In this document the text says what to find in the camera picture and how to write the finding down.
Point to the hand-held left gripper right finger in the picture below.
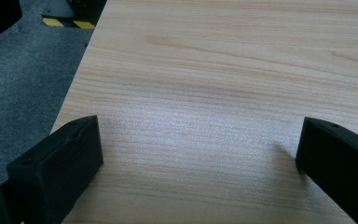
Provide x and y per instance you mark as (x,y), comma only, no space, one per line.
(341,165)

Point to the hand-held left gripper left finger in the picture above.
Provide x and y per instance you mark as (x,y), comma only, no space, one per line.
(56,168)

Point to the yellow black striped floor tape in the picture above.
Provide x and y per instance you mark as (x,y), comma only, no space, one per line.
(68,23)

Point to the dark stand base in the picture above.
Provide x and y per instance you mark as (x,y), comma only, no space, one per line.
(74,8)

